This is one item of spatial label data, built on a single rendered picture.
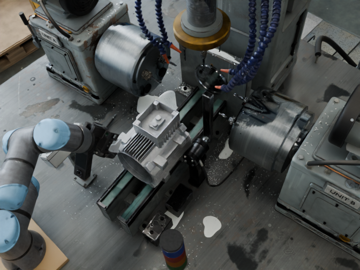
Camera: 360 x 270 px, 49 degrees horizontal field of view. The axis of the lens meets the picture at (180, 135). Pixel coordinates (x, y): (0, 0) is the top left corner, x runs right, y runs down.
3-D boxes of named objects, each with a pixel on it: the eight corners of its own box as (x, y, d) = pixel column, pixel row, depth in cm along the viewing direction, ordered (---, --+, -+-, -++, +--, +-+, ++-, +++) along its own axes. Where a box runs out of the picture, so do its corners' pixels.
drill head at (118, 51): (116, 41, 180) (104, -5, 159) (181, 74, 167) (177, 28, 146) (79, 76, 170) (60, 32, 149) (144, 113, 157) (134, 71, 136)
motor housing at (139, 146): (152, 129, 152) (146, 99, 136) (193, 154, 145) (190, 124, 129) (119, 167, 144) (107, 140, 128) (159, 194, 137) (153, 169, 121)
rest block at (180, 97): (184, 97, 175) (182, 79, 165) (196, 104, 172) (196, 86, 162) (175, 106, 172) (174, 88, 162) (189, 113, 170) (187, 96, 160)
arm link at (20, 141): (-9, 160, 98) (26, 154, 94) (5, 124, 104) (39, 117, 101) (12, 175, 104) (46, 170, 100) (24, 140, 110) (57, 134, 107)
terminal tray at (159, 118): (157, 111, 137) (154, 98, 131) (181, 125, 133) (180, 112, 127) (135, 135, 132) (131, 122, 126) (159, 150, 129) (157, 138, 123)
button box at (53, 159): (82, 132, 143) (73, 121, 141) (91, 133, 137) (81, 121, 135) (49, 166, 136) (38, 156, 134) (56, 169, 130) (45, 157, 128)
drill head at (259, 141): (241, 104, 156) (246, 60, 135) (340, 154, 141) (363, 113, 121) (207, 149, 146) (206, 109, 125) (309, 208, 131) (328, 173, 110)
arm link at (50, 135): (28, 119, 97) (57, 114, 94) (57, 126, 107) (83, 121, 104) (29, 151, 95) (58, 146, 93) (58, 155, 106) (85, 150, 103)
